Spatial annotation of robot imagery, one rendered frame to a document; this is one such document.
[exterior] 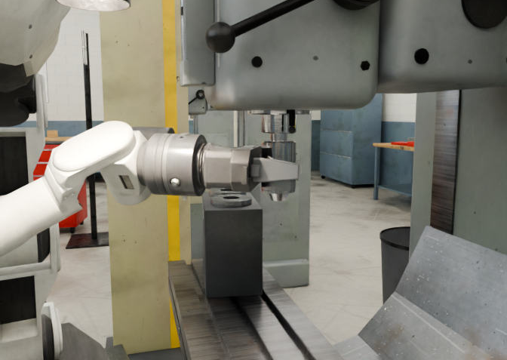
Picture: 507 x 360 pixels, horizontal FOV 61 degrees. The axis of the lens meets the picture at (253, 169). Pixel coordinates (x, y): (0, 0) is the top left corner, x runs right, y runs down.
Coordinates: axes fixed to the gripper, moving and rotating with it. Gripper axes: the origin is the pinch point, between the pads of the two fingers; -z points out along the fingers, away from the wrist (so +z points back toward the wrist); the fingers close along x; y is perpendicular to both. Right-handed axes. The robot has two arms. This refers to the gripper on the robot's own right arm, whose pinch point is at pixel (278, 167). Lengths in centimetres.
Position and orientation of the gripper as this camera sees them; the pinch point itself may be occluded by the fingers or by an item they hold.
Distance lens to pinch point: 59.5
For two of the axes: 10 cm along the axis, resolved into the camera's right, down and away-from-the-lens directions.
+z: -9.9, -0.4, 1.6
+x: 1.7, -1.2, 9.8
